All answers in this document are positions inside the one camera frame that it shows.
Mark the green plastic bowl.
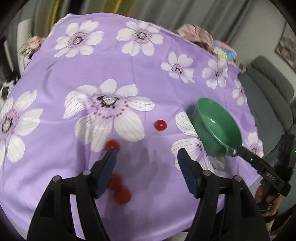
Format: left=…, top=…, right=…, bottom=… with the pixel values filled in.
left=190, top=97, right=242, bottom=157

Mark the red cherry tomato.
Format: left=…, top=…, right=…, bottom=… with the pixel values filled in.
left=105, top=140, right=120, bottom=153
left=107, top=174, right=123, bottom=191
left=113, top=188, right=132, bottom=204
left=154, top=120, right=167, bottom=131

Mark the right hand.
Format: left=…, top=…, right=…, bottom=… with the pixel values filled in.
left=254, top=179, right=282, bottom=217

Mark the grey sofa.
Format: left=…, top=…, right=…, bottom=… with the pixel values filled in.
left=238, top=55, right=295, bottom=163

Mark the cartoon print pillow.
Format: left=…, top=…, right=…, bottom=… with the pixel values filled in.
left=211, top=40, right=237, bottom=62

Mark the purple floral tablecloth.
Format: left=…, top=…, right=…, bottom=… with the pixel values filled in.
left=1, top=13, right=263, bottom=240

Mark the pink crumpled cloth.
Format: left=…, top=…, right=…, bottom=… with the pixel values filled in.
left=174, top=24, right=213, bottom=50

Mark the floral cloth pile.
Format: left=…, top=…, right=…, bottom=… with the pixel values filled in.
left=19, top=36, right=46, bottom=59

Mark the yellow patterned curtain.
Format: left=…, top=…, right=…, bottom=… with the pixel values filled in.
left=101, top=0, right=135, bottom=16

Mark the framed wall picture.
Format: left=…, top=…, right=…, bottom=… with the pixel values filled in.
left=275, top=22, right=296, bottom=72

